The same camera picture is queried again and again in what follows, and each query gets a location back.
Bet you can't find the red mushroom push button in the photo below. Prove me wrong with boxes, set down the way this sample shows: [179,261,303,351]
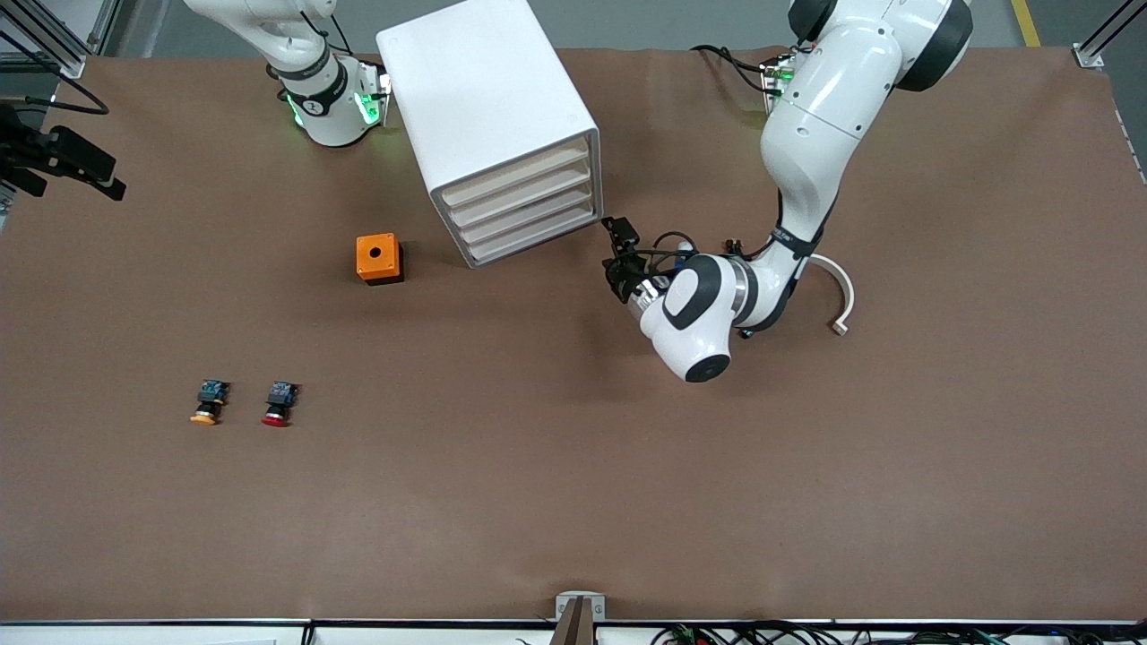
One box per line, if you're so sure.
[261,381,301,428]

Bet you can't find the white drawer cabinet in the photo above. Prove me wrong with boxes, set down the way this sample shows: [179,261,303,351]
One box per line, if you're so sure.
[375,0,603,270]

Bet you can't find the tangled black cables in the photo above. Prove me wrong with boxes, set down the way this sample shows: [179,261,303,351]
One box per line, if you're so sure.
[650,621,1147,645]

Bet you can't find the yellow mushroom push button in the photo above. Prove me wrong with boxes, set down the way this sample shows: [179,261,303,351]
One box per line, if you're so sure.
[189,380,230,426]

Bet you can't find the grey metal bracket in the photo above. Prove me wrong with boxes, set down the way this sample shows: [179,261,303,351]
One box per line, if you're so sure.
[555,591,607,645]

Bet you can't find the white table edge rail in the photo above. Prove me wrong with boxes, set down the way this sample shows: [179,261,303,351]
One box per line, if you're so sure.
[0,618,1147,645]

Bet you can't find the black arm base cable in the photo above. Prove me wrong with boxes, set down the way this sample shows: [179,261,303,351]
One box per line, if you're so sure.
[690,43,789,95]

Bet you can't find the aluminium frame profile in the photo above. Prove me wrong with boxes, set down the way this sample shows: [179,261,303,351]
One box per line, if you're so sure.
[1074,0,1147,71]
[0,0,122,80]

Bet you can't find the orange button enclosure box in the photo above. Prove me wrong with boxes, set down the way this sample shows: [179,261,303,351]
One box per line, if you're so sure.
[356,233,404,286]

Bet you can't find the brown table cover mat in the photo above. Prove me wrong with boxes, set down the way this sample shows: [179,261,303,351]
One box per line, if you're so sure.
[0,45,1147,624]

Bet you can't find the white curved plastic clip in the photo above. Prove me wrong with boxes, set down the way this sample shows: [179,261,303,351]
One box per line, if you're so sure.
[806,254,856,337]

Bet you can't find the white plastic drawer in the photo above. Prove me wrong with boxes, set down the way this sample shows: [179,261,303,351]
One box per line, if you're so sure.
[448,159,596,229]
[466,202,601,267]
[457,182,599,247]
[439,134,594,209]

